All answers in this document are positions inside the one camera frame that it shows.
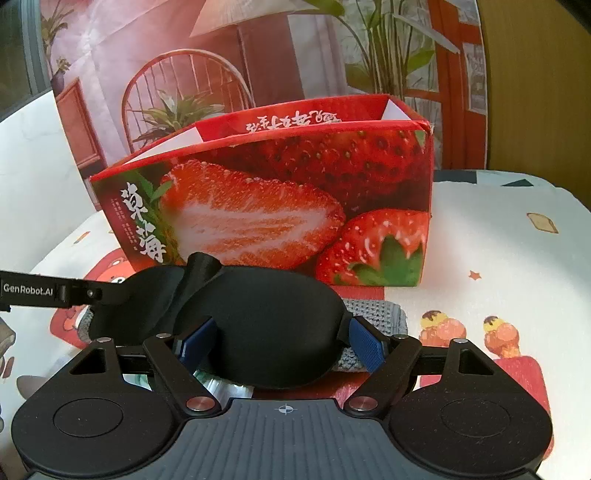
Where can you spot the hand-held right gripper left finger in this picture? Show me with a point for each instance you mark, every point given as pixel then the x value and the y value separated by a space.
pixel 198 342

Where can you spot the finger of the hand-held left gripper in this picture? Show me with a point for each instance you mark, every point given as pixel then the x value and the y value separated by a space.
pixel 99 293

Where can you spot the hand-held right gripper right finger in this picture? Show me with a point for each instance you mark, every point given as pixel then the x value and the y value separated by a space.
pixel 368 344

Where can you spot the black eye mask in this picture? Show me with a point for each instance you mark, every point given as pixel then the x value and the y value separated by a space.
pixel 277 323

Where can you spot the printed room scene backdrop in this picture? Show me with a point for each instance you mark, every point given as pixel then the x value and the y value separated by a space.
pixel 286 55

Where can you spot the wooden panel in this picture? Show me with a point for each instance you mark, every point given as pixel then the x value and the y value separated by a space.
pixel 531 92

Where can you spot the red strawberry print cardboard box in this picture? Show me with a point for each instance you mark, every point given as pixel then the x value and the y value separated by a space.
pixel 369 152

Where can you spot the grey knit cloth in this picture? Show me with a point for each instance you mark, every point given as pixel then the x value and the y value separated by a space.
pixel 378 314

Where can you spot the shiny plastic packet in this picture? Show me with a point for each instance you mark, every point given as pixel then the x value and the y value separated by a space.
pixel 221 388

